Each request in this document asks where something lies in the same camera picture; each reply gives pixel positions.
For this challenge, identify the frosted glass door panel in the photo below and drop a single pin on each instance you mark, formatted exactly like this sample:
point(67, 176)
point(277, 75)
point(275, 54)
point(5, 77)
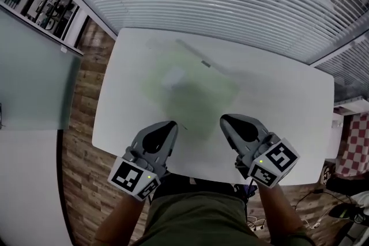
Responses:
point(31, 72)

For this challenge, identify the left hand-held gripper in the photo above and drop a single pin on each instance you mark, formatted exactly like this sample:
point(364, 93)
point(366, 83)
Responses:
point(129, 174)

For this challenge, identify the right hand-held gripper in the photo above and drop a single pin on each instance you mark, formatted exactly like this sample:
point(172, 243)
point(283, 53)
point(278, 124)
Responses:
point(274, 161)

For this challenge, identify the person's left forearm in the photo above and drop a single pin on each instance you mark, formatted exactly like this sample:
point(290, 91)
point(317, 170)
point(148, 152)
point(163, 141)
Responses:
point(121, 219)

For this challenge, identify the light green cloth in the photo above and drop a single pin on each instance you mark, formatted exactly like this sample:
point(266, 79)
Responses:
point(190, 89)

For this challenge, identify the round white table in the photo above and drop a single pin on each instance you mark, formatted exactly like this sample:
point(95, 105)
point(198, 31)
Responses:
point(274, 100)

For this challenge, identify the olive green shirt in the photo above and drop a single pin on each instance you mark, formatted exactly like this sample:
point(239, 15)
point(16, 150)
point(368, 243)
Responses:
point(196, 219)

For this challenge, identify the red white checkered cloth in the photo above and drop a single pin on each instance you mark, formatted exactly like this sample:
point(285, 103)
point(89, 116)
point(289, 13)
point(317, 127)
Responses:
point(356, 147)

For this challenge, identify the person's right forearm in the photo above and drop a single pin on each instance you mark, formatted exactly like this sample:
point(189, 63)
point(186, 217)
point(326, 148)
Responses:
point(276, 210)

